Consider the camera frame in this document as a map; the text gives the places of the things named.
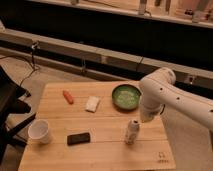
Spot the white bottle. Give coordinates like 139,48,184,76
125,120,140,145

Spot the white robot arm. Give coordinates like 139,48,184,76
139,67,213,150

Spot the green bowl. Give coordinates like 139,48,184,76
112,84,141,110

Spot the white sponge block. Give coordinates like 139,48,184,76
85,96,100,112

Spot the orange carrot toy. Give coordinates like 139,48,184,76
63,90,74,104

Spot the wooden table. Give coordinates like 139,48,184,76
18,81,176,171

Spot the black phone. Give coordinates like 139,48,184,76
67,132,90,146

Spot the white paper cup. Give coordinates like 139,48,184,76
28,119,52,144

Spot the black chair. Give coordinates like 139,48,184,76
0,65,35,164

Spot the black floor cable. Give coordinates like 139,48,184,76
0,41,41,88

